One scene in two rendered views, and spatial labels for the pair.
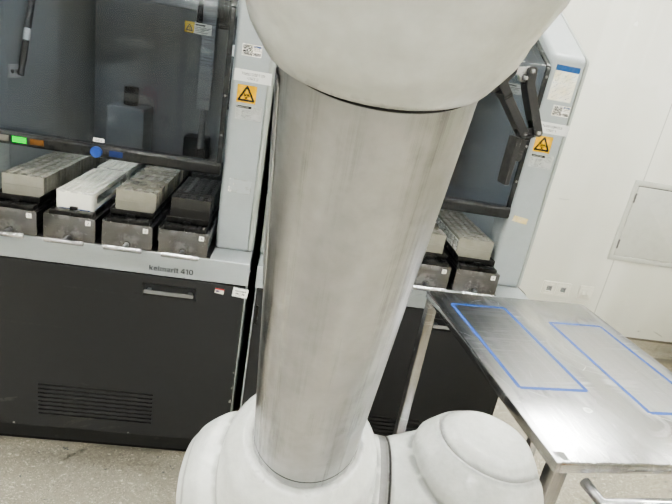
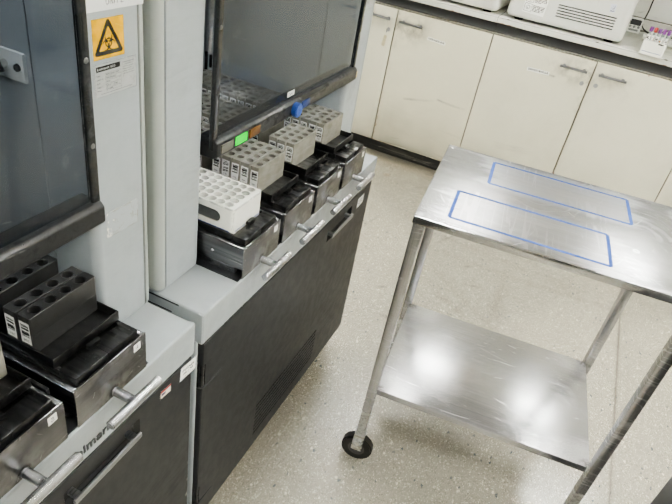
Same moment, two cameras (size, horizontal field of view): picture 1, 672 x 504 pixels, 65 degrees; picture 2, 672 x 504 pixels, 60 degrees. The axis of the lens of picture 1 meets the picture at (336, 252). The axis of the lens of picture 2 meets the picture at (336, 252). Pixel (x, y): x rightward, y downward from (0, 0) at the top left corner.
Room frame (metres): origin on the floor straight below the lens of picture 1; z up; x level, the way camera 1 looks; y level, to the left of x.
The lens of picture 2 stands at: (0.89, 0.80, 1.41)
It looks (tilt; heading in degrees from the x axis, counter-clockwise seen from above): 34 degrees down; 296
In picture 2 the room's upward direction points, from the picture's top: 11 degrees clockwise
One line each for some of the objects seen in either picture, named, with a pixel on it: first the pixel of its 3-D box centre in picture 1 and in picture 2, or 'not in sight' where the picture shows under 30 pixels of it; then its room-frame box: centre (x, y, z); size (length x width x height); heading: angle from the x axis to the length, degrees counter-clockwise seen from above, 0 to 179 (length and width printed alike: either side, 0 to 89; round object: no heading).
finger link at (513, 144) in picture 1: (509, 160); not in sight; (0.79, -0.23, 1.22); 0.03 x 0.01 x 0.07; 7
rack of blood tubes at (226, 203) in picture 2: not in sight; (182, 188); (1.61, 0.05, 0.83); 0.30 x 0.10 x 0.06; 7
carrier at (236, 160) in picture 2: not in sight; (249, 163); (1.58, -0.11, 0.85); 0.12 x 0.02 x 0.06; 98
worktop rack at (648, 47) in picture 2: not in sight; (655, 44); (1.04, -2.44, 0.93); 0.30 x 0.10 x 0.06; 91
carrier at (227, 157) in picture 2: not in sight; (240, 160); (1.60, -0.11, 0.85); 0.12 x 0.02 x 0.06; 98
